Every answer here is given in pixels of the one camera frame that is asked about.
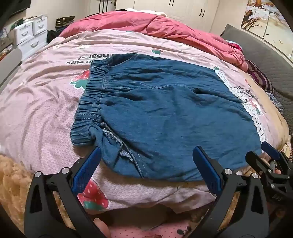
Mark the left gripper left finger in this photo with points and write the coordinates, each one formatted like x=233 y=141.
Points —
x=42 y=217

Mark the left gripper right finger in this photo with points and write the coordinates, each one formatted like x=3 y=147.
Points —
x=240 y=208

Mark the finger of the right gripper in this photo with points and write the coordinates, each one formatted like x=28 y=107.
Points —
x=257 y=164
x=276 y=155

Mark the blue denim lace-hem pants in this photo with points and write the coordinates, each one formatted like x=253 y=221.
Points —
x=147 y=114

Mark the person left hand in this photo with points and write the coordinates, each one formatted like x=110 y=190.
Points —
x=102 y=227

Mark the pink polka dot pajama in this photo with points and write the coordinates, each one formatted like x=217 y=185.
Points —
x=176 y=229

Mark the striped purple pillow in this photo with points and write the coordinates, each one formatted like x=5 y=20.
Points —
x=259 y=77

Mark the grey padded headboard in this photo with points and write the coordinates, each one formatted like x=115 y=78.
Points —
x=272 y=64

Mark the pink strawberry print duvet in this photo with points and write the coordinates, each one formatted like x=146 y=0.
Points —
x=38 y=109

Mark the white wardrobe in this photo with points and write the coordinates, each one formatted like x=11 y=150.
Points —
x=197 y=14

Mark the white drawer cabinet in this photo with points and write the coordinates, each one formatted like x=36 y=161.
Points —
x=31 y=36

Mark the red pink quilt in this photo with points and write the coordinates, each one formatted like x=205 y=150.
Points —
x=160 y=27

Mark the wall landscape painting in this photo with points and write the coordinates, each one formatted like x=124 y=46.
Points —
x=263 y=19

